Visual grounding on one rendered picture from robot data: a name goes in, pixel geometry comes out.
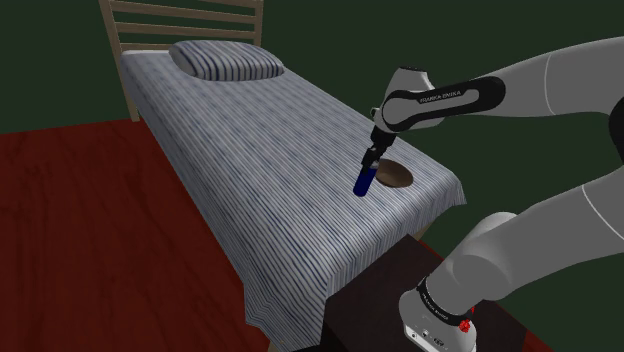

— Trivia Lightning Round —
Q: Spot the blue bottle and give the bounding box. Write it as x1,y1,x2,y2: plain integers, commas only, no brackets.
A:
352,161,381,198

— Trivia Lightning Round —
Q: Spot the brown bowl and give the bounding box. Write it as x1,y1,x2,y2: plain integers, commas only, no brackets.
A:
374,158,415,189

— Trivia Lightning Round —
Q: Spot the bed with striped cover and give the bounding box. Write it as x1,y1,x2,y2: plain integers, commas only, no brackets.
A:
98,0,468,352

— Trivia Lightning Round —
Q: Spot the dark robot stand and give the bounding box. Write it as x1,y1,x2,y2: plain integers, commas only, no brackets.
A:
317,233,529,352

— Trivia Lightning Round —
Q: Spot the striped pillow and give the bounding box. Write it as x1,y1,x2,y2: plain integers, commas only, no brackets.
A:
167,39,286,82

